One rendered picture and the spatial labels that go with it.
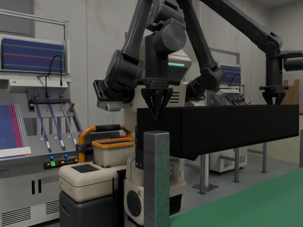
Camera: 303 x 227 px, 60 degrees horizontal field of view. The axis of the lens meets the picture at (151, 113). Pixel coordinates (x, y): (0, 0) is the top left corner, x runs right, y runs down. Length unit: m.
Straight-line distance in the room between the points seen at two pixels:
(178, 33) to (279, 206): 0.39
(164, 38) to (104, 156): 0.85
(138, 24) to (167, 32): 0.38
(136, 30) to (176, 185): 0.63
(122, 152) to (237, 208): 0.90
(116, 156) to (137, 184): 0.29
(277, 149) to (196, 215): 5.04
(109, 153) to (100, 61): 4.48
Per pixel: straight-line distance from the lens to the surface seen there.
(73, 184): 1.24
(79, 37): 5.57
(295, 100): 9.94
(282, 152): 5.46
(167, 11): 0.66
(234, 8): 1.08
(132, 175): 1.09
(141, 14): 0.97
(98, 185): 1.26
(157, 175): 0.40
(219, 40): 8.43
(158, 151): 0.39
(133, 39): 0.91
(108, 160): 1.31
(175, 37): 0.58
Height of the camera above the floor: 1.15
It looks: 3 degrees down
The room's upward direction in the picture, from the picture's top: straight up
